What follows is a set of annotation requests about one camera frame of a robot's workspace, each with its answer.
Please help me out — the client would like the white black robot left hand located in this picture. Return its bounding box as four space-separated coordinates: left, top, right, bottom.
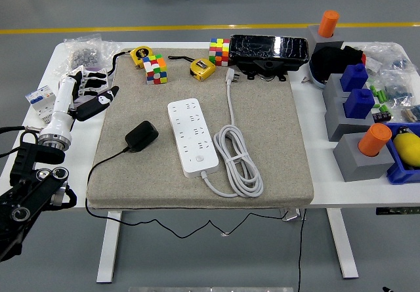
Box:
41 70 120 137

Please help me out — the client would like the thin black adapter cord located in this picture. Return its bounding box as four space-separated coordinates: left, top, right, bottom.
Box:
85 147 286 240

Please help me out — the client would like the black power adapter plug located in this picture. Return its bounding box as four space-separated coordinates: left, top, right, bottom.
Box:
124 120 159 154

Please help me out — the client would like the white power strip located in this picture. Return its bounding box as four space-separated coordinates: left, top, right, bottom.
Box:
167 97 219 178

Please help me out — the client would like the white blue circuit breaker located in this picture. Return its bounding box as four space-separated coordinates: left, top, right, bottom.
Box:
25 87 57 125

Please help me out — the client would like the purple tape roll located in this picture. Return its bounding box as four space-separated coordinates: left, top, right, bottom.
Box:
70 66 111 109

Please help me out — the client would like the clear bag of metal nuts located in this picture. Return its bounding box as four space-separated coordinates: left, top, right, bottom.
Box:
52 34 121 76

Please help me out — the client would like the white table leg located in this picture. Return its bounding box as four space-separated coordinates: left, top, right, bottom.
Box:
96 210 123 283
326 208 359 280

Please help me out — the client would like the black table control panel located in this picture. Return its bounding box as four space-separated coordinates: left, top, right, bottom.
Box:
375 207 420 215

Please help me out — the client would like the yellow tape measure round label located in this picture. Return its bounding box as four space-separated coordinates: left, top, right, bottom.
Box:
108 45 152 76

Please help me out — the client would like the colourful puzzle cube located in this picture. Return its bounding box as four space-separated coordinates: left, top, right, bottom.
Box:
142 54 168 85
209 37 230 67

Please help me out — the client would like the blue plastic bin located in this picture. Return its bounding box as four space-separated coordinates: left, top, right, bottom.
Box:
384 121 420 185

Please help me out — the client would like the grey block with hole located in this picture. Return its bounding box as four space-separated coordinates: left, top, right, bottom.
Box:
324 96 378 142
332 133 396 183
322 73 354 104
304 24 345 55

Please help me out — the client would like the yellow lemon-shaped toy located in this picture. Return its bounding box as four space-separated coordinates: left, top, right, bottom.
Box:
392 133 420 168

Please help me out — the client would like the yellow tape measure square label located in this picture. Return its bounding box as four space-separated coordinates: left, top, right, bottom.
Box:
167 54 217 81

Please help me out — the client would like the orange plastic cylinder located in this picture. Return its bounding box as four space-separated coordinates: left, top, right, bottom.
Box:
318 10 340 39
357 123 393 157

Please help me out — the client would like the black purple electronic module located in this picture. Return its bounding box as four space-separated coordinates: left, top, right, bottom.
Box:
372 110 393 124

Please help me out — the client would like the clear bag of small parts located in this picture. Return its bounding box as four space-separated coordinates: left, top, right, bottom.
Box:
400 103 420 124
360 41 411 76

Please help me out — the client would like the blue plastic block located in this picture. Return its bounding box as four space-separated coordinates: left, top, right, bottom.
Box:
343 88 375 119
339 62 369 93

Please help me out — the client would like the clear bag of blue parts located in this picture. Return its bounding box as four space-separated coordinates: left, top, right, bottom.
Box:
383 70 417 109

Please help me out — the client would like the grey-brown fabric mat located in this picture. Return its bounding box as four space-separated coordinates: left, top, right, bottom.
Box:
85 47 314 209

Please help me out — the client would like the black cracked-screen device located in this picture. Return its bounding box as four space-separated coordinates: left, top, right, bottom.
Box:
228 34 310 82

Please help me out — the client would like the white blue bowl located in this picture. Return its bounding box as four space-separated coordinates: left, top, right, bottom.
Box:
308 58 329 91

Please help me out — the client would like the black cloth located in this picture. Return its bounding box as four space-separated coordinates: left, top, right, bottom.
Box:
310 45 366 80

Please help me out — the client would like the white packaged switch panel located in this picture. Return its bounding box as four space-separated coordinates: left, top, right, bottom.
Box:
83 68 109 91

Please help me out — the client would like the hanging black cable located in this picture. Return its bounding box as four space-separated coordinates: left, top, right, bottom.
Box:
297 208 308 292

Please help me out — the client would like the metal bracket under table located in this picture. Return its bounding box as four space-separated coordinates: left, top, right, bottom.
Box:
281 208 308 222

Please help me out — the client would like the white power strip cable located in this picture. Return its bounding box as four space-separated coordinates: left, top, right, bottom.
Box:
198 68 264 198

